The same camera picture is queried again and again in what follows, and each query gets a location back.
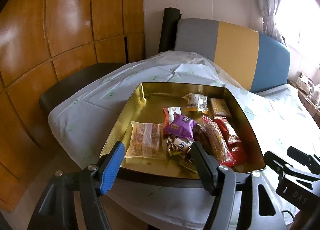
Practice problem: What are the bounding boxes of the gold-wrapped candies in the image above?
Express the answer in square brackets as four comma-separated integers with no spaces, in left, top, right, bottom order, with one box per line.
[167,135,197,173]

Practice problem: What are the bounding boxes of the gold metal tin box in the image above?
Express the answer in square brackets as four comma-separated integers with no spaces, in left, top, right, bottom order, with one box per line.
[101,82,265,187]

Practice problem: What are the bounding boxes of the black rolled mat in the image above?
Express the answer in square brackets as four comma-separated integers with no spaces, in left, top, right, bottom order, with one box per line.
[158,7,182,53]

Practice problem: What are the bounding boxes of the cluttered side shelf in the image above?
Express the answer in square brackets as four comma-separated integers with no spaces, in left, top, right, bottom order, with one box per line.
[288,73,319,127]

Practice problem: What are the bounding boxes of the large clear cracker packet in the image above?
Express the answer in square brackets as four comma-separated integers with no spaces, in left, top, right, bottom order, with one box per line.
[125,121,166,160]

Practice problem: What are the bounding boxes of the wooden cabinet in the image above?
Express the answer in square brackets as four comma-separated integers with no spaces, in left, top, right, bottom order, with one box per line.
[1,0,145,213]

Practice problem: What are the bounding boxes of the white tablecloth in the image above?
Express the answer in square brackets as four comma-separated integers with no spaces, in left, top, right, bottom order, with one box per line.
[48,52,319,229]

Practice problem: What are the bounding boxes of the grey yellow blue chair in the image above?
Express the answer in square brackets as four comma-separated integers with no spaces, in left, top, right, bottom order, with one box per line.
[175,19,290,93]

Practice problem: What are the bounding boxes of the grain bar red wrapper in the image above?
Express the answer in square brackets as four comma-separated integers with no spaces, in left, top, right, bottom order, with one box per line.
[202,115,234,167]

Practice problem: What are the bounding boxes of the orange-edged clear snack packet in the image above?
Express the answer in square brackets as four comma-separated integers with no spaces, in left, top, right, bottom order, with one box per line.
[182,93,209,115]

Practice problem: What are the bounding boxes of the black stool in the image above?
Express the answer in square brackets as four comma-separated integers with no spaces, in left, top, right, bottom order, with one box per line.
[39,62,124,117]

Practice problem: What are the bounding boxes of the tan cracker packet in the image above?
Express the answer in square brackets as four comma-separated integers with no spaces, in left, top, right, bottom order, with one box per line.
[210,97,231,117]

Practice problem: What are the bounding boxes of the brown red-ended snack bar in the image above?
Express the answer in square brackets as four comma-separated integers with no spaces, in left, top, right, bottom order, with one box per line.
[193,124,210,150]

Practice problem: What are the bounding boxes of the black cable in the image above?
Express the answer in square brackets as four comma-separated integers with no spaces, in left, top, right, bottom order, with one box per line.
[281,209,297,223]

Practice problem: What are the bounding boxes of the white red snack packet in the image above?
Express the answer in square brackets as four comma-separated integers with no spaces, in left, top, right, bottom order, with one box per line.
[163,107,182,138]

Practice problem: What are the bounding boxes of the purple snack packet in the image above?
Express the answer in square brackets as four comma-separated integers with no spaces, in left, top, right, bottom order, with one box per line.
[165,113,197,140]

